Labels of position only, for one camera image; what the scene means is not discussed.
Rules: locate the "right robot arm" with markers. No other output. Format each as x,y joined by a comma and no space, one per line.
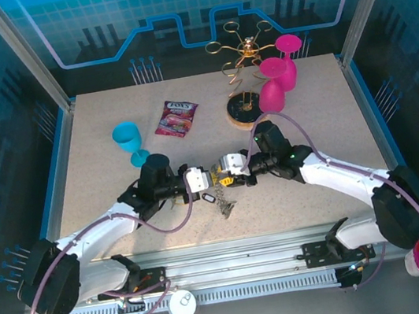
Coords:
348,175

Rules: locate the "red candy bag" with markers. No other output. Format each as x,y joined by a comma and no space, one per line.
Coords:
176,117

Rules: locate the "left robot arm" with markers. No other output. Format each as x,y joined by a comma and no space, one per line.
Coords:
94,233

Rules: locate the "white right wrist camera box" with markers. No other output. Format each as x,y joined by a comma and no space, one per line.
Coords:
233,163

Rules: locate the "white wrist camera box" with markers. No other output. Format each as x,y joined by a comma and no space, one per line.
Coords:
199,178
233,163

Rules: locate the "aluminium frame post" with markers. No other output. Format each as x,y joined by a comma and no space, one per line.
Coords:
362,1
27,54

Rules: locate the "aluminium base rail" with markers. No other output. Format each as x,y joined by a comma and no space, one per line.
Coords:
229,255

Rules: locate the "black key tag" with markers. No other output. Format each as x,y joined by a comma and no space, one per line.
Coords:
209,198

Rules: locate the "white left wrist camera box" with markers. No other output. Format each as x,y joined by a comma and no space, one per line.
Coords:
199,178

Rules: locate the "white round cap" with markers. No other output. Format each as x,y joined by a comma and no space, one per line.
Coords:
182,306

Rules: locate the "bunch of metal keys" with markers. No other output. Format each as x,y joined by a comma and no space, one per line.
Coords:
226,204

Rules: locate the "pink plastic goblet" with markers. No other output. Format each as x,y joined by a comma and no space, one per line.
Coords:
291,68
271,91

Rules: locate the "blue plastic goblet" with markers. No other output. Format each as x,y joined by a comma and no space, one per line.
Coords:
127,138

